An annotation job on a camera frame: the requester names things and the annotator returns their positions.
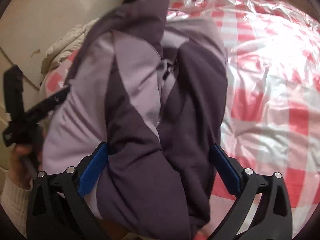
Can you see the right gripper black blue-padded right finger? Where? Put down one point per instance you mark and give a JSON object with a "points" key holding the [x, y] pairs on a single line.
{"points": [[273, 217]]}

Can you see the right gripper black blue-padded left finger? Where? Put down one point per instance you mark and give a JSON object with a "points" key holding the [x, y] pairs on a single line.
{"points": [[57, 209]]}

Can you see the lilac and purple jacket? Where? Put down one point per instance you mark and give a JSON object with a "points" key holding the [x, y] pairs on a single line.
{"points": [[155, 91]]}

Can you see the person's left hand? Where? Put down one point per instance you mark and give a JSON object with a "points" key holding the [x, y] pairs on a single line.
{"points": [[18, 172]]}

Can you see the cream knit sweater sleeve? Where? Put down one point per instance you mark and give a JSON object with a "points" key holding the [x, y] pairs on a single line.
{"points": [[14, 200]]}

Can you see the cream quilted blanket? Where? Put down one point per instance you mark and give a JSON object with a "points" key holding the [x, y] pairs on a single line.
{"points": [[64, 46]]}

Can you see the red checked plastic-covered bedspread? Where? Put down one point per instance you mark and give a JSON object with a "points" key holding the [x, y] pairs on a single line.
{"points": [[272, 114]]}

